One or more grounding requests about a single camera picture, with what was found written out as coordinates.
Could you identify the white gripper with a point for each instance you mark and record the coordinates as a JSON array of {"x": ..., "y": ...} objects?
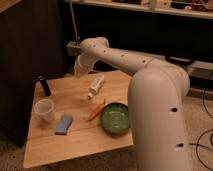
[{"x": 83, "y": 66}]

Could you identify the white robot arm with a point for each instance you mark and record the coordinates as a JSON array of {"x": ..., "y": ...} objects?
[{"x": 155, "y": 94}]

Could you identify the white tube bottle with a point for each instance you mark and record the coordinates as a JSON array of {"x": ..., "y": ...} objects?
[{"x": 95, "y": 85}]

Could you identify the orange carrot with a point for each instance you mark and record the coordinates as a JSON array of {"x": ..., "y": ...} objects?
[{"x": 97, "y": 110}]

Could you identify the wooden table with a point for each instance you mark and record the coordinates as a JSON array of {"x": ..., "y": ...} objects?
[{"x": 84, "y": 137}]

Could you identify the dark cabinet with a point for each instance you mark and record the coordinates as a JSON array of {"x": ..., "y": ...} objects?
[{"x": 31, "y": 45}]

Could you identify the clear plastic cup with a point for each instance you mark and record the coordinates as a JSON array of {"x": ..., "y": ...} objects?
[{"x": 45, "y": 109}]

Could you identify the green bowl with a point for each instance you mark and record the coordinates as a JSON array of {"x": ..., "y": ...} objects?
[{"x": 114, "y": 118}]

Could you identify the metal pole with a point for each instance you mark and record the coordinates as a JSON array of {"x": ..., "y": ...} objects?
[{"x": 76, "y": 36}]

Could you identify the blue sponge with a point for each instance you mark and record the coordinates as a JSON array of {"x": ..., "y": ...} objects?
[{"x": 63, "y": 125}]

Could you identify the long grey case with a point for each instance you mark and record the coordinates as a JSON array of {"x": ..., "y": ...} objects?
[{"x": 196, "y": 69}]

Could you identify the wooden shelf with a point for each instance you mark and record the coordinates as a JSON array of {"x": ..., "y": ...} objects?
[{"x": 156, "y": 6}]

